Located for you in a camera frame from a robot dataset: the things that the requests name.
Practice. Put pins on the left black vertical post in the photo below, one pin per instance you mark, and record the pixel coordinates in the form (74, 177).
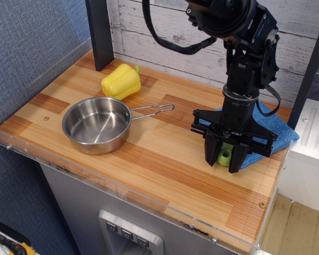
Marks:
(99, 26)

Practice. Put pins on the silver dispenser panel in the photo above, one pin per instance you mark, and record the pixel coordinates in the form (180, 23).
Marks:
(124, 237)

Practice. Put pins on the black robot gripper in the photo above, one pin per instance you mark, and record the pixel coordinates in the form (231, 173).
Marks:
(233, 124)

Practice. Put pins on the yellow object bottom corner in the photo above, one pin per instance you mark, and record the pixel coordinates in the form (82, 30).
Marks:
(26, 250)

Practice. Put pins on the yellow toy bell pepper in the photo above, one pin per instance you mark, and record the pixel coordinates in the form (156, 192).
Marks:
(122, 82)

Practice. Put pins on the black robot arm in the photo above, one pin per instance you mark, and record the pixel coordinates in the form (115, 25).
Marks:
(250, 36)

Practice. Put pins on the grey spatula green handle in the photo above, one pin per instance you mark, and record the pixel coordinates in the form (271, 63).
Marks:
(225, 154)

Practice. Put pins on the clear acrylic table guard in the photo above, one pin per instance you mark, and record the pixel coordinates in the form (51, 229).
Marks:
(160, 168)

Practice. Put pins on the blue towel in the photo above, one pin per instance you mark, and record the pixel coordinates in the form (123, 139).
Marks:
(273, 123)

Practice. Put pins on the right black vertical post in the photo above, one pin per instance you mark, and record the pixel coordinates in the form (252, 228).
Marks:
(305, 87)

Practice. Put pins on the grey metal cabinet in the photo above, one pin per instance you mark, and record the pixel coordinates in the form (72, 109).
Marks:
(80, 204)

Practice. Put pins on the white ribbed side unit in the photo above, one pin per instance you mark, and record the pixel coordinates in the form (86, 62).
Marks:
(299, 179)

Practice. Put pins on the black vertical post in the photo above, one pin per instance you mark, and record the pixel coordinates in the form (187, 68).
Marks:
(305, 87)
(99, 26)

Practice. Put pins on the stainless steel pan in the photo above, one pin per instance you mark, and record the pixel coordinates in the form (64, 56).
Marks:
(100, 125)

